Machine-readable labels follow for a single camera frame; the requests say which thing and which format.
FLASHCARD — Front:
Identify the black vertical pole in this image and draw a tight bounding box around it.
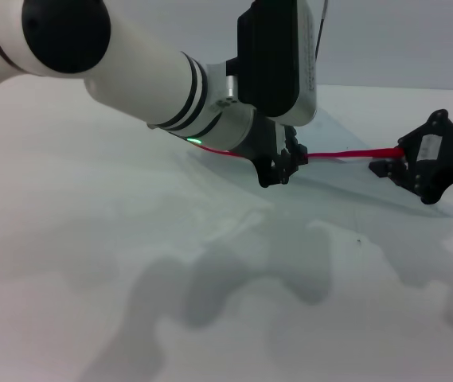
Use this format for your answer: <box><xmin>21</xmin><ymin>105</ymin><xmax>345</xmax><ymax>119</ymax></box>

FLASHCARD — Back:
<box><xmin>314</xmin><ymin>0</ymin><xmax>330</xmax><ymax>57</ymax></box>

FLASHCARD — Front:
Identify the clear document bag red zipper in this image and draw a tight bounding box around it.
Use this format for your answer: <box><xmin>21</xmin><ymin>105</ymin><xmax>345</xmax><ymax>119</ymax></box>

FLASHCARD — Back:
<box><xmin>185</xmin><ymin>109</ymin><xmax>453</xmax><ymax>219</ymax></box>

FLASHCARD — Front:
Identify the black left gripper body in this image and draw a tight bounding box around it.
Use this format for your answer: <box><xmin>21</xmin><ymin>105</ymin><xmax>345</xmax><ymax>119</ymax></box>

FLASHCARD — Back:
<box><xmin>225</xmin><ymin>111</ymin><xmax>287</xmax><ymax>161</ymax></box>

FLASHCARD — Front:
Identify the black silver left wrist housing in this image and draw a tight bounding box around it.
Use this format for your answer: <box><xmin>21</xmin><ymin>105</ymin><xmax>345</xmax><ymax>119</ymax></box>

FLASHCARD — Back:
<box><xmin>225</xmin><ymin>0</ymin><xmax>318</xmax><ymax>128</ymax></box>

